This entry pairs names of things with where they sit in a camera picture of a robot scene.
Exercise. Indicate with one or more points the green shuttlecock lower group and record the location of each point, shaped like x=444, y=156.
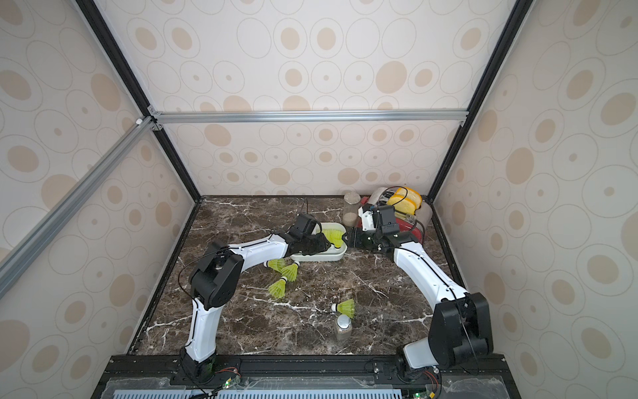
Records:
x=277, y=290

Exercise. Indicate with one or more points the white storage box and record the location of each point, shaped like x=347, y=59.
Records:
x=332, y=254

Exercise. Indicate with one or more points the front yellow toast slice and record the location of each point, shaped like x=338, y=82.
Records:
x=403, y=205

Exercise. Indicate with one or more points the back yellow toast slice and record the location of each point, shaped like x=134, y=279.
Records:
x=411, y=195

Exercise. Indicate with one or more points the green shuttlecock group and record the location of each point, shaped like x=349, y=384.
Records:
x=276, y=264
x=277, y=290
x=290, y=272

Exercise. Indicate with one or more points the green shuttlecock top group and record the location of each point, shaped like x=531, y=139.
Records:
x=276, y=264

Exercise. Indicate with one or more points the silver left aluminium rail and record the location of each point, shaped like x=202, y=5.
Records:
x=22, y=257

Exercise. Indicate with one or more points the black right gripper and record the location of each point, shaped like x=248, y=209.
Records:
x=363, y=238

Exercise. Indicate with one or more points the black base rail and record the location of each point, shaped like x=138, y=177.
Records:
x=324, y=376

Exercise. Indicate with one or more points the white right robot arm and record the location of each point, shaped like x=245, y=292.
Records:
x=460, y=328

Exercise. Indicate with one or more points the clear jar with powder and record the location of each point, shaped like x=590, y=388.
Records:
x=352, y=203

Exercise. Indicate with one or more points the silver horizontal aluminium rail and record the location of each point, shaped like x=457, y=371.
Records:
x=234, y=117

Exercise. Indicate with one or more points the green shuttlecock low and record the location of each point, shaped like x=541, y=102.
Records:
x=347, y=308

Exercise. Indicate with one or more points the green shuttlecock middle group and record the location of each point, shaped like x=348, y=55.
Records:
x=290, y=272

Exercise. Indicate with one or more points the red dotted toaster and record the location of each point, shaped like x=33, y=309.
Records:
x=419, y=220

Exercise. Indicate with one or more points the yellow toast slice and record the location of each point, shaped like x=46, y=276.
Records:
x=403, y=205
x=411, y=195

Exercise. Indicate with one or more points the metal lidded shaker jar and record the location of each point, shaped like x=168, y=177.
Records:
x=343, y=328

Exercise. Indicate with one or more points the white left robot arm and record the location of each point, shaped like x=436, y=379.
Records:
x=215, y=278

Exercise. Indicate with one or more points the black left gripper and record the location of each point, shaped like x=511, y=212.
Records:
x=321, y=240

